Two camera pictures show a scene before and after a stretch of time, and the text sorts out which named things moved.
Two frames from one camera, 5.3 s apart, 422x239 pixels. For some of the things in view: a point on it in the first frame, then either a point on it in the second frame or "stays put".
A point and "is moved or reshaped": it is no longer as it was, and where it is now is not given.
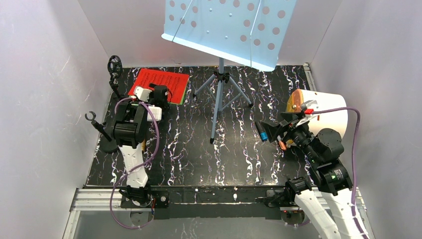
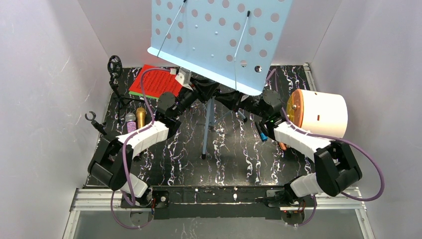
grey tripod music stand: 249,33 is moved or reshaped
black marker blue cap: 263,134 stays put
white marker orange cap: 282,144 stays put
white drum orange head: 324,100 stays put
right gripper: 283,128 → 233,97
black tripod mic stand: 115,67 stays put
